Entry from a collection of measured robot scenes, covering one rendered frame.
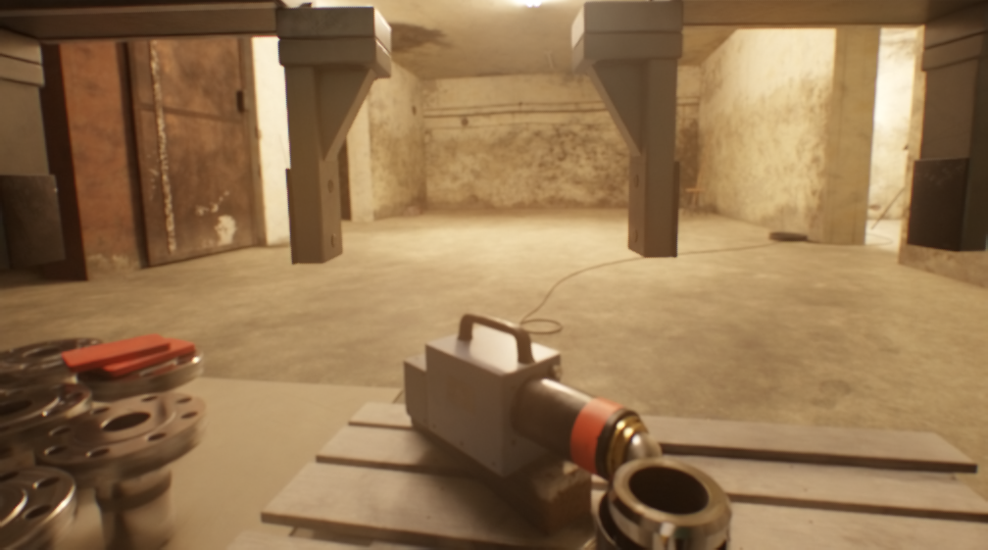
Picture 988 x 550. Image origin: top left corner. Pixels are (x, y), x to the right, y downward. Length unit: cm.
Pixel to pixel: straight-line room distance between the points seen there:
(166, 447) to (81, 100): 386
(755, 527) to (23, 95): 96
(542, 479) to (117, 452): 70
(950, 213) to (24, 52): 41
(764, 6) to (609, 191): 1066
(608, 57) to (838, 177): 563
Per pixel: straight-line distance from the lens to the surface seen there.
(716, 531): 52
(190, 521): 128
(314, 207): 21
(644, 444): 69
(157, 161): 500
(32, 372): 165
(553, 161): 1089
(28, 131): 30
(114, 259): 477
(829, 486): 111
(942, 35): 30
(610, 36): 21
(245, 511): 126
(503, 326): 80
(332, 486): 101
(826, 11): 26
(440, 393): 89
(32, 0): 26
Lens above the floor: 69
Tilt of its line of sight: 7 degrees down
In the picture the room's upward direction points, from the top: 1 degrees counter-clockwise
